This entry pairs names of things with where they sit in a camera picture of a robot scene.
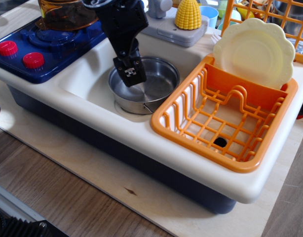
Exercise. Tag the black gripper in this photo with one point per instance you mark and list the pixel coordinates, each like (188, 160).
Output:
(121, 21)

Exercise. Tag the right red stove knob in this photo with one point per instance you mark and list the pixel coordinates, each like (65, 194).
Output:
(33, 60)

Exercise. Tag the orange plastic grid basket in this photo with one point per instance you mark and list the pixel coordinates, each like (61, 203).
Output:
(287, 14)

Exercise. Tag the blue toy stove top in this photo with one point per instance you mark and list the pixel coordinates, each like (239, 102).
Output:
(59, 48)

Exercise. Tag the cream scalloped plastic plate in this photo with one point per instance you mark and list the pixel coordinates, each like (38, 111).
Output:
(256, 51)

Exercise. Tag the stainless steel pan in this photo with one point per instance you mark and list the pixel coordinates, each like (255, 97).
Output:
(144, 98)

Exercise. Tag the white plastic toy fork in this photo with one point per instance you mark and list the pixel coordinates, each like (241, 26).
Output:
(215, 38)

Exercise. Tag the left red stove knob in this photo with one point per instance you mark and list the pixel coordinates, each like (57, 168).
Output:
(8, 48)

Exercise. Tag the cream toy sink unit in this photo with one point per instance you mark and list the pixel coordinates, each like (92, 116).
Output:
(79, 100)

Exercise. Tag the orange plastic drying rack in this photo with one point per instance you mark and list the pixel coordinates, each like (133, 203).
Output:
(224, 118)

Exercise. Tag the light plywood base board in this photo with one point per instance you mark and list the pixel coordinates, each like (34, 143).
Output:
(87, 193)

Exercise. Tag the light blue plastic cup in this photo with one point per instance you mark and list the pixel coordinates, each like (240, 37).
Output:
(211, 13)

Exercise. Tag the grey toy faucet base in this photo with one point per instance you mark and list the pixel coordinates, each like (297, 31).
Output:
(161, 17)

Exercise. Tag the transparent orange plastic pot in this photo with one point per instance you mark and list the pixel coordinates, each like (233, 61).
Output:
(64, 15)

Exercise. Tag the red stove knob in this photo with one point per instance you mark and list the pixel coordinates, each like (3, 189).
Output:
(8, 48)
(33, 60)

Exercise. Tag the yellow toy corn cob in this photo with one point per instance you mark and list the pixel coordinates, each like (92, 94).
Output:
(188, 16)

